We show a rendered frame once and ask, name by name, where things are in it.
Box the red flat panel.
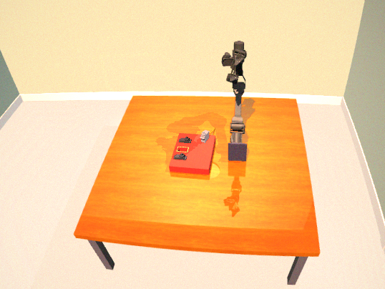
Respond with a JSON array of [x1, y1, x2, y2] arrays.
[[169, 133, 215, 175]]

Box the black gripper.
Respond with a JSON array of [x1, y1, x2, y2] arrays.
[[226, 49, 245, 84]]

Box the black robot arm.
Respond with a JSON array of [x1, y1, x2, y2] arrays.
[[221, 41, 247, 143]]

